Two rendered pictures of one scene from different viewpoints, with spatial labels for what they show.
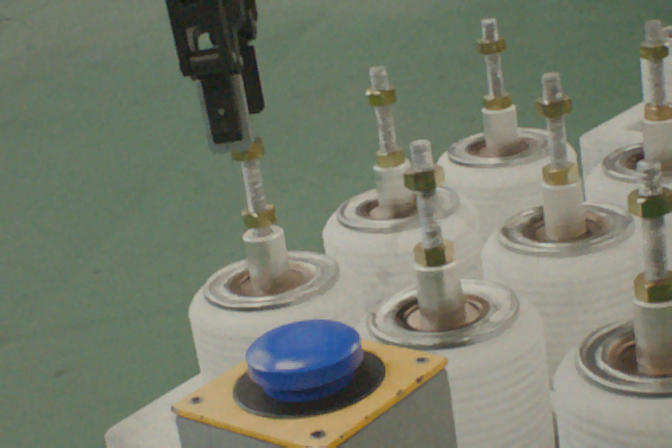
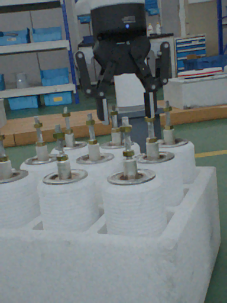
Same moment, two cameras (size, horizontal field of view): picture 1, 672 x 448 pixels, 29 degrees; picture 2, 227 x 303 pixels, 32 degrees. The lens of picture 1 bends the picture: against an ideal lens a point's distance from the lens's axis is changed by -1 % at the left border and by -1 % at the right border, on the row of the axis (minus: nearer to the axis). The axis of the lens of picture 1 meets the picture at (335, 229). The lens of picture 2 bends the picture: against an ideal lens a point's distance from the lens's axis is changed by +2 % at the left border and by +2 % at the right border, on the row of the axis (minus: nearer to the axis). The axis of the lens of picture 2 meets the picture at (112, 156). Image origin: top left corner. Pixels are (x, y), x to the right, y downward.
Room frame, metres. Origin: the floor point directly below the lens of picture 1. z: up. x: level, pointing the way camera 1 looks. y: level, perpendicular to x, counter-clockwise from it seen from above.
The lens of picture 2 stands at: (0.87, 0.57, 0.42)
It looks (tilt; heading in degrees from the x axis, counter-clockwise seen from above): 13 degrees down; 251
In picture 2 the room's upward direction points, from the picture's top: 7 degrees counter-clockwise
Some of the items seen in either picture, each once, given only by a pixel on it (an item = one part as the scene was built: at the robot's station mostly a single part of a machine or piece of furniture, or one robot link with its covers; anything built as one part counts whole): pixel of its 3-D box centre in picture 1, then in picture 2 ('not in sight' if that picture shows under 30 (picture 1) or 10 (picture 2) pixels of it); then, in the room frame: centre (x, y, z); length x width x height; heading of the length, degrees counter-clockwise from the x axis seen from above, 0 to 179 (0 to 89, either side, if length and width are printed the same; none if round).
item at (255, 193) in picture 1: (254, 185); (127, 141); (0.67, 0.04, 0.31); 0.01 x 0.01 x 0.08; 57
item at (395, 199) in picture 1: (395, 189); (64, 170); (0.75, -0.04, 0.26); 0.02 x 0.02 x 0.03
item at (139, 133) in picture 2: not in sight; (139, 159); (0.45, -0.43, 0.15); 0.15 x 0.15 x 0.30; 75
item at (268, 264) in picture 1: (267, 260); (130, 169); (0.67, 0.04, 0.26); 0.02 x 0.02 x 0.03
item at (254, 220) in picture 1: (259, 215); (128, 152); (0.67, 0.04, 0.29); 0.02 x 0.02 x 0.01; 57
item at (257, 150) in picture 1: (247, 148); (126, 128); (0.67, 0.04, 0.33); 0.02 x 0.02 x 0.01; 57
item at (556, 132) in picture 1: (557, 142); (91, 132); (0.67, -0.13, 0.30); 0.01 x 0.01 x 0.08; 14
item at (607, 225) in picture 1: (565, 230); (95, 158); (0.67, -0.13, 0.25); 0.08 x 0.08 x 0.01
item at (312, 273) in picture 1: (271, 282); (131, 177); (0.67, 0.04, 0.25); 0.08 x 0.08 x 0.01
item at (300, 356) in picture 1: (306, 367); not in sight; (0.41, 0.02, 0.32); 0.04 x 0.04 x 0.02
